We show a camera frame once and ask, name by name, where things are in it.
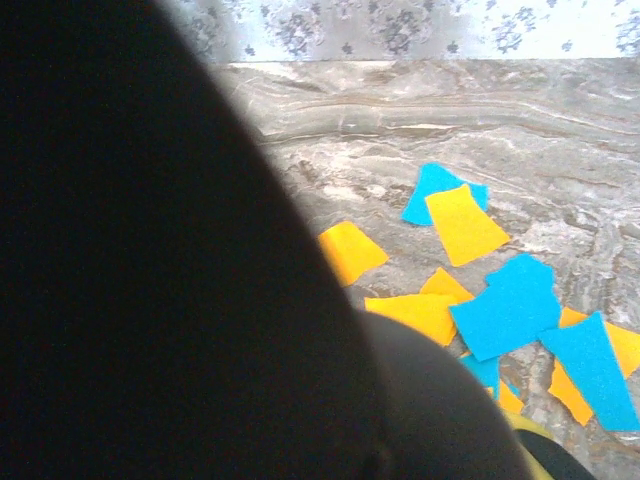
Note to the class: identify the yellow paper scrap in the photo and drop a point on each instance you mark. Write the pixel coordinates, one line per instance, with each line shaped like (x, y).
(507, 400)
(350, 250)
(415, 312)
(442, 285)
(570, 395)
(625, 345)
(465, 225)

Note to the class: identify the cartoon face hand brush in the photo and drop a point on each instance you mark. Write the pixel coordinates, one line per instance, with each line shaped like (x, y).
(150, 250)

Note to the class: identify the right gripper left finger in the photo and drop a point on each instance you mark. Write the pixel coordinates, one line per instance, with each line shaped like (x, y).
(440, 425)

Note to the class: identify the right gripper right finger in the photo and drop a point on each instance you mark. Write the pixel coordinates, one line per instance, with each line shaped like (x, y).
(550, 462)

